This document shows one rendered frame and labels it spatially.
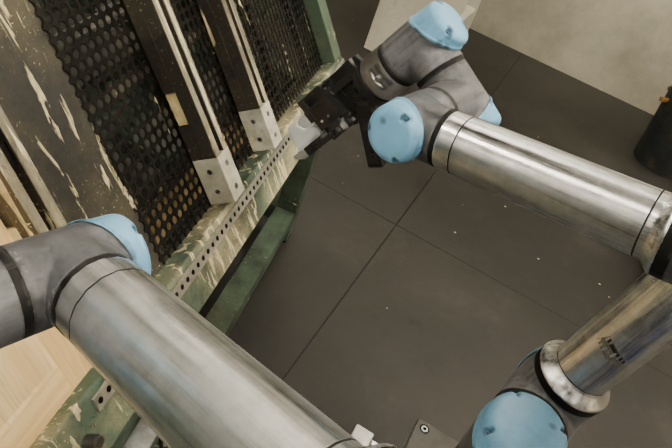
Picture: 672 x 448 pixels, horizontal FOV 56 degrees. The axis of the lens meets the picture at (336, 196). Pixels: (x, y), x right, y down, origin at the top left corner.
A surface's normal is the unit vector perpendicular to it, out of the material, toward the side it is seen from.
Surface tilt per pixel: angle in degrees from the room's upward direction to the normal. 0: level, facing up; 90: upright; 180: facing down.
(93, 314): 48
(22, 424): 56
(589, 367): 90
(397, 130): 90
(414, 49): 84
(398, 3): 90
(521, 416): 7
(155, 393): 66
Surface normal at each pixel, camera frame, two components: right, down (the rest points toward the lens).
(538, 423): 0.20, -0.70
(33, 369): 0.92, -0.10
